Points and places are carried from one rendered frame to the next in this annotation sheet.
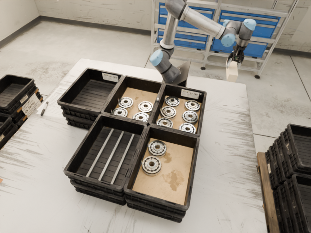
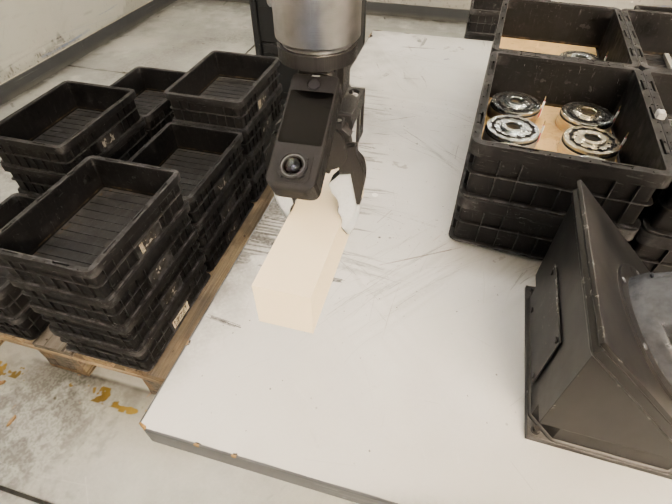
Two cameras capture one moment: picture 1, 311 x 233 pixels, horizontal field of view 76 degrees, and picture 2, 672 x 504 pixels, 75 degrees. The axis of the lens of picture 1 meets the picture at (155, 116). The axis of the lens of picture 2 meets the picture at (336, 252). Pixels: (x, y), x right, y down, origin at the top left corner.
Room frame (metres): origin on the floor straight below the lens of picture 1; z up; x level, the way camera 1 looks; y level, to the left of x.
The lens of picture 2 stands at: (1.69, -0.50, 1.31)
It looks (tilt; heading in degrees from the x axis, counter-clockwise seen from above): 46 degrees down; 186
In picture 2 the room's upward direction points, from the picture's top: straight up
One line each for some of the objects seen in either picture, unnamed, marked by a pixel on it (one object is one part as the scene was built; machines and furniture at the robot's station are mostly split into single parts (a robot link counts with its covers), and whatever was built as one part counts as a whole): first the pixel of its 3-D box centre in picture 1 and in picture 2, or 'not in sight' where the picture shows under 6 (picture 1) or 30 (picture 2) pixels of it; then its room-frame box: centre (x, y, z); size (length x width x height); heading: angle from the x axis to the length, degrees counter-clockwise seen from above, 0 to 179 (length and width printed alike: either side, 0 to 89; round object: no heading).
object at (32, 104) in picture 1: (31, 105); not in sight; (1.32, 1.20, 0.41); 0.31 x 0.02 x 0.16; 170
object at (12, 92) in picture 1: (17, 106); not in sight; (1.33, 1.35, 0.37); 0.40 x 0.30 x 0.45; 170
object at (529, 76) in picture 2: (178, 113); (554, 131); (0.90, -0.15, 0.87); 0.40 x 0.30 x 0.11; 167
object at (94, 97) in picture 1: (94, 94); not in sight; (1.03, 0.43, 0.87); 0.40 x 0.30 x 0.11; 167
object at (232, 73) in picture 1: (231, 69); (317, 232); (1.31, -0.56, 0.95); 0.24 x 0.06 x 0.06; 171
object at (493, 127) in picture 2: (190, 116); (512, 128); (0.88, -0.23, 0.86); 0.10 x 0.10 x 0.01
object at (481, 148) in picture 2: (180, 107); (564, 106); (0.90, -0.15, 0.92); 0.40 x 0.30 x 0.02; 167
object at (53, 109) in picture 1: (59, 100); not in sight; (1.11, 0.76, 0.70); 0.33 x 0.23 x 0.01; 170
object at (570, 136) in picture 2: (168, 112); (591, 140); (0.91, -0.08, 0.86); 0.10 x 0.10 x 0.01
